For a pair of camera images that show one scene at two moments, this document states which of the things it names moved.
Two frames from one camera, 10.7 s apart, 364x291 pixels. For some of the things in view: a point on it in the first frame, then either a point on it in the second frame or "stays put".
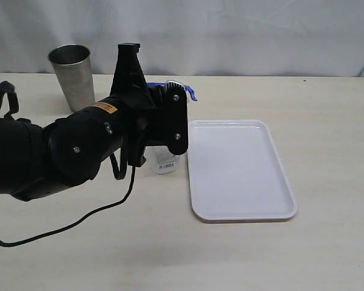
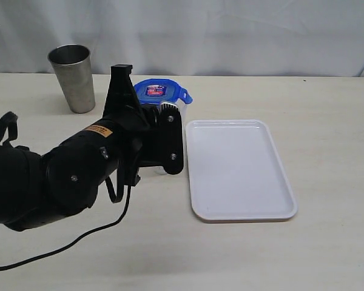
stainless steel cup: [73, 65] stays put
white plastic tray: [235, 173] stays put
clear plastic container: [161, 159] to [182, 108]
